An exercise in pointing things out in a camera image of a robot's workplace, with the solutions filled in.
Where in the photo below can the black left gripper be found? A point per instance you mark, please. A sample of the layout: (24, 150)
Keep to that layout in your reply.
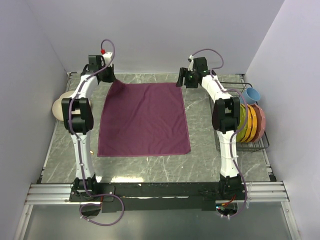
(112, 78)

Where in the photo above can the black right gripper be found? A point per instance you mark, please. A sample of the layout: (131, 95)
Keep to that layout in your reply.
(183, 72)

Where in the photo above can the purple cloth napkin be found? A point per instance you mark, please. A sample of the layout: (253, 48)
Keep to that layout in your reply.
(143, 119)

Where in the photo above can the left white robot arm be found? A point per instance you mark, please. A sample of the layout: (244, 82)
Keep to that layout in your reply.
(79, 121)

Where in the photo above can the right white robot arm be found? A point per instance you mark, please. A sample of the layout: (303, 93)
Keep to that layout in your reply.
(225, 119)

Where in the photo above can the cream divided ceramic plate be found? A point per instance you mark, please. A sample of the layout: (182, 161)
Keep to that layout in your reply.
(57, 106)

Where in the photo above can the light blue plastic cup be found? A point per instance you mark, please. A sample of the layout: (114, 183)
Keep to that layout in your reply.
(249, 96)

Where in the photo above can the green scalloped plate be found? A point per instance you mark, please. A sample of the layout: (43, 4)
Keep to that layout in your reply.
(241, 134)

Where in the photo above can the orange scalloped plate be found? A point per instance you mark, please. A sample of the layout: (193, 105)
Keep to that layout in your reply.
(251, 125)

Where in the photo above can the pink scalloped plate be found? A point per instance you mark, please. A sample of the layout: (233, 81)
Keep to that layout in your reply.
(261, 122)

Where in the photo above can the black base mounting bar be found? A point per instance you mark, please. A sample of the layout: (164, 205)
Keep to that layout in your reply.
(149, 196)

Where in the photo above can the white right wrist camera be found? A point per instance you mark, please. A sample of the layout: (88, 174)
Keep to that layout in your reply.
(191, 67)

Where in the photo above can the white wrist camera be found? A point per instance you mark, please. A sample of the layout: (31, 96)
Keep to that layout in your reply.
(107, 57)
(191, 67)

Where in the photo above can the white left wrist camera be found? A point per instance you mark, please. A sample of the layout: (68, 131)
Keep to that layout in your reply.
(107, 57)

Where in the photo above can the black wire dish rack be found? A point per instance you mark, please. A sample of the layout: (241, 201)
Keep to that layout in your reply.
(262, 144)

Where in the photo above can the aluminium frame rail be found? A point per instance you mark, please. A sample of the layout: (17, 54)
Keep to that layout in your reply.
(50, 194)

